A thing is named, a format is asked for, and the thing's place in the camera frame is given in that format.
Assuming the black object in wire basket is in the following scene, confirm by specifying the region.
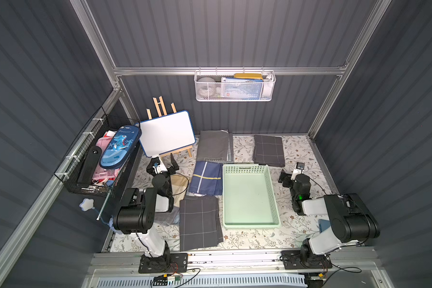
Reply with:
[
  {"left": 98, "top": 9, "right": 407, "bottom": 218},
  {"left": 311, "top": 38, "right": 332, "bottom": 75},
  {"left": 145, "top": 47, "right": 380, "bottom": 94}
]
[{"left": 77, "top": 146, "right": 102, "bottom": 186}]

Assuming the navy blue striped pillowcase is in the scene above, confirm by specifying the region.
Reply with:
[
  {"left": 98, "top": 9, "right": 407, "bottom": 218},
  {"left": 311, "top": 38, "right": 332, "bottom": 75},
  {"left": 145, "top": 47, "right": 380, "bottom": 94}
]
[{"left": 188, "top": 161, "right": 223, "bottom": 196}]

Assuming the dark grey checked pillowcase front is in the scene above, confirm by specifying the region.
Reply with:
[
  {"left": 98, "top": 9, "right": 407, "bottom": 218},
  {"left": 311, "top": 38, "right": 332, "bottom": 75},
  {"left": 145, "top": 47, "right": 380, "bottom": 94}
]
[{"left": 180, "top": 196, "right": 223, "bottom": 252}]

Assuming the plain grey folded pillowcase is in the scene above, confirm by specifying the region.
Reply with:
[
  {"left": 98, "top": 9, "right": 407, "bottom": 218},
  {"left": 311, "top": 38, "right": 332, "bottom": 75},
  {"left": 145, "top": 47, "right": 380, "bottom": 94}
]
[{"left": 196, "top": 130, "right": 234, "bottom": 163}]

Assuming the blue shark pencil case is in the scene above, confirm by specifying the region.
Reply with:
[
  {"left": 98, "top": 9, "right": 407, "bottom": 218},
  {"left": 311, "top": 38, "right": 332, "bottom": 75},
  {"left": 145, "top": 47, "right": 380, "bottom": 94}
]
[{"left": 99, "top": 123, "right": 142, "bottom": 170}]

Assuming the dark grey checked pillowcase back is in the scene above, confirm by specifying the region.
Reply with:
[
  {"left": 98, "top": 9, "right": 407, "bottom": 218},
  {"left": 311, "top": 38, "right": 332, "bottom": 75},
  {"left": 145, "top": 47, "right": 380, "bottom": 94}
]
[{"left": 253, "top": 135, "right": 285, "bottom": 168}]

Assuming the yellow item in mesh basket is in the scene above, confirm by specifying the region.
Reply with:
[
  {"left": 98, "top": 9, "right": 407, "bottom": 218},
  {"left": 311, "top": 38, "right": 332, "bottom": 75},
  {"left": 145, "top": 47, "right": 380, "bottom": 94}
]
[{"left": 234, "top": 73, "right": 264, "bottom": 81}]

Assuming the dark grey checked pillowcase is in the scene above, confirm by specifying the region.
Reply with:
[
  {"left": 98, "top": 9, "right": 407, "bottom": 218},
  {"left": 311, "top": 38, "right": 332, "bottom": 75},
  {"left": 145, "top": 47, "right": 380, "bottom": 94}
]
[
  {"left": 180, "top": 196, "right": 223, "bottom": 252},
  {"left": 253, "top": 135, "right": 285, "bottom": 168}
]

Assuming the white tape roll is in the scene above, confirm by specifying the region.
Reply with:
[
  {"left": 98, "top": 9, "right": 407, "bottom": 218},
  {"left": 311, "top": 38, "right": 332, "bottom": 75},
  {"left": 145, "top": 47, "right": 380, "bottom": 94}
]
[{"left": 196, "top": 77, "right": 216, "bottom": 98}]

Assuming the light blue round object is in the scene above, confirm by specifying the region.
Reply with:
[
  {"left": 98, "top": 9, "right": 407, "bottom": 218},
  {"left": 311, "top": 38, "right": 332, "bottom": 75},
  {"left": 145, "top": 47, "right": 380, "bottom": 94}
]
[{"left": 108, "top": 217, "right": 117, "bottom": 233}]

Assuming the white flower-shaped hook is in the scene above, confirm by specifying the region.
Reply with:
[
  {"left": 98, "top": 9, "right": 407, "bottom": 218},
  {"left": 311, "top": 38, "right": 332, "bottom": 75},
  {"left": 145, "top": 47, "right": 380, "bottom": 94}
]
[{"left": 79, "top": 198, "right": 94, "bottom": 212}]

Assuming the blue packet in mesh basket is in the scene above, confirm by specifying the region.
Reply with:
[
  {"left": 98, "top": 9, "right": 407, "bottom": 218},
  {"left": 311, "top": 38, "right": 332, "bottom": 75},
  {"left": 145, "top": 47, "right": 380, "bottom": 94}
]
[{"left": 221, "top": 78, "right": 264, "bottom": 100}]

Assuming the black wire wall basket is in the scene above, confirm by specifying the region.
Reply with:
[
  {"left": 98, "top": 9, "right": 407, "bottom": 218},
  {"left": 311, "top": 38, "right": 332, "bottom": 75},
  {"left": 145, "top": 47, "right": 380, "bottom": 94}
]
[{"left": 56, "top": 113, "right": 141, "bottom": 198}]

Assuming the white board on easel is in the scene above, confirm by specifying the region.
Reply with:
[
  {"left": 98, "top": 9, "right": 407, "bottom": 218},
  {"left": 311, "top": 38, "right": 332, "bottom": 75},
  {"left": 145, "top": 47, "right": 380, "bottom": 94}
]
[{"left": 139, "top": 110, "right": 196, "bottom": 158}]

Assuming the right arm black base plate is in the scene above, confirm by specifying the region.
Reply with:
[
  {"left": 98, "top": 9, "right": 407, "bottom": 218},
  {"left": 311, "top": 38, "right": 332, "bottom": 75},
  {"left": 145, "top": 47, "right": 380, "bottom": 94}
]
[{"left": 280, "top": 250, "right": 332, "bottom": 271}]

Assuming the small blue cloth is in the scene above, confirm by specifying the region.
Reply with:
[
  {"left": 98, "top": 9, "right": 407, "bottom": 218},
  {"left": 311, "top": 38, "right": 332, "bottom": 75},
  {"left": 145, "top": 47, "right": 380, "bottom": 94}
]
[{"left": 318, "top": 219, "right": 331, "bottom": 233}]

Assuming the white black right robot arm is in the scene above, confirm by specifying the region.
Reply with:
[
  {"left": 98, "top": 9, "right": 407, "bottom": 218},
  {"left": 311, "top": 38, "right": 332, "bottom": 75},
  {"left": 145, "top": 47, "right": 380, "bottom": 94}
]
[{"left": 278, "top": 163, "right": 380, "bottom": 271}]

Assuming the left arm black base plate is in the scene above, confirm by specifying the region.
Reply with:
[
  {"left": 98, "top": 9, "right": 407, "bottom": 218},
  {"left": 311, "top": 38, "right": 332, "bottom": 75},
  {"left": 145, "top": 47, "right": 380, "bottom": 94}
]
[{"left": 138, "top": 253, "right": 188, "bottom": 274}]

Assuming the pink item in wire basket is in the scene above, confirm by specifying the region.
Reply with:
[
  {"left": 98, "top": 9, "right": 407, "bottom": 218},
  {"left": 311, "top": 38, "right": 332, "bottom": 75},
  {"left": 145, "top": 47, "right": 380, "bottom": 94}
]
[{"left": 91, "top": 131, "right": 120, "bottom": 186}]

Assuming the beige and grey pillowcase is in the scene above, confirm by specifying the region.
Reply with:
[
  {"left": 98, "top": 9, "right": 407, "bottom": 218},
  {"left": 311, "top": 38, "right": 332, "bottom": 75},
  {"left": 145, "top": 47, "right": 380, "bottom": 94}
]
[{"left": 154, "top": 174, "right": 189, "bottom": 226}]

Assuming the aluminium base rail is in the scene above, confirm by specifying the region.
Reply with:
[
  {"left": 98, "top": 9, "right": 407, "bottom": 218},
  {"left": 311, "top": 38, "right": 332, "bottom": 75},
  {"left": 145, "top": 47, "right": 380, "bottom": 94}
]
[{"left": 88, "top": 247, "right": 382, "bottom": 276}]

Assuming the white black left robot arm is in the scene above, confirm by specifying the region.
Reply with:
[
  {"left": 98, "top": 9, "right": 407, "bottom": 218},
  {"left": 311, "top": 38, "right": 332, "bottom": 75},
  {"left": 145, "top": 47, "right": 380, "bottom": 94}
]
[{"left": 112, "top": 154, "right": 180, "bottom": 261}]

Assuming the mint green plastic basket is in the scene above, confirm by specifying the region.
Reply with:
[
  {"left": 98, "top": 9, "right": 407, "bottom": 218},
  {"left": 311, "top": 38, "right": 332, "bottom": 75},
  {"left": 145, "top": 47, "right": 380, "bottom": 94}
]
[{"left": 222, "top": 164, "right": 281, "bottom": 229}]

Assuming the white mesh hanging basket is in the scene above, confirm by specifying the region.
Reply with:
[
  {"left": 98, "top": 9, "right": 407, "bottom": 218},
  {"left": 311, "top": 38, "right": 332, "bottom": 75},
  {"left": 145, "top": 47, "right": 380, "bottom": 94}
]
[{"left": 194, "top": 70, "right": 277, "bottom": 102}]

